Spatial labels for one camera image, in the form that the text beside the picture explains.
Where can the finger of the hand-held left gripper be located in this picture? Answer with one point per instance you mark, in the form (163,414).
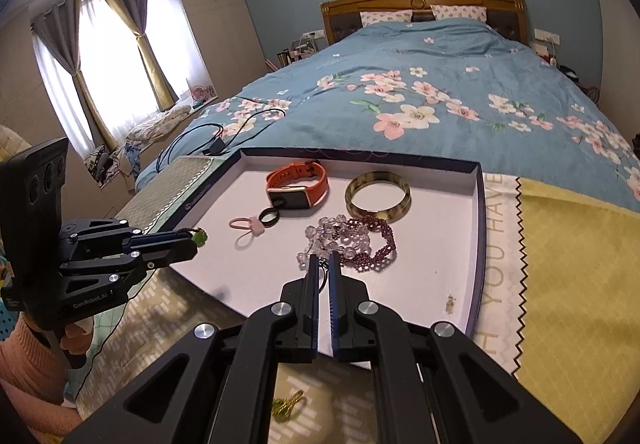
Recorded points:
(160,260)
(165,241)

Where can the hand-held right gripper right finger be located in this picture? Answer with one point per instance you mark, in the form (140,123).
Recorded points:
(334,304)

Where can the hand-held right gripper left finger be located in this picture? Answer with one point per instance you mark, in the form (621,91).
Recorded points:
(312,304)

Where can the dark blue shallow box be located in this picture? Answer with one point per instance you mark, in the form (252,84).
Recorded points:
(415,264)

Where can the amber bangle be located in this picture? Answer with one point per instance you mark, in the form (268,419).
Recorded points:
(352,204)

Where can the orange smart band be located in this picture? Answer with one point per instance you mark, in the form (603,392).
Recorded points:
(300,181)

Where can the person's left hand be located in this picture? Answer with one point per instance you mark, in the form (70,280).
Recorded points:
(70,341)

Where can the patterned cushion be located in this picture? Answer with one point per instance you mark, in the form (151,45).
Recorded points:
(100,167)

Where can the crumpled light clothes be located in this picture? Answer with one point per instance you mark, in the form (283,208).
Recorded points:
(160,124)

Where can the small pink fan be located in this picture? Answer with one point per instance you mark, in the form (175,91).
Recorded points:
(201,93)

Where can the grey yellow curtain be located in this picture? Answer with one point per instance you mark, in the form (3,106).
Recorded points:
(65,49)
(135,14)

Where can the beige wardrobe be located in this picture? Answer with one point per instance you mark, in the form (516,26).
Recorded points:
(210,14)

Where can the group of cosmetic bottles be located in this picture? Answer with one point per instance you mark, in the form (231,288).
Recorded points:
(300,52)

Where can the blue floral duvet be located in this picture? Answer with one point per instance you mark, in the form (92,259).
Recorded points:
(450,74)

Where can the dotted white pillow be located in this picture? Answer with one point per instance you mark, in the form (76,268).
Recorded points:
(385,18)
(460,13)

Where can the wooden bed headboard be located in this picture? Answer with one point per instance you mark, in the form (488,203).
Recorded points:
(350,9)

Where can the white wall socket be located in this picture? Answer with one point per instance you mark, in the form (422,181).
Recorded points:
(546,35)
(312,34)

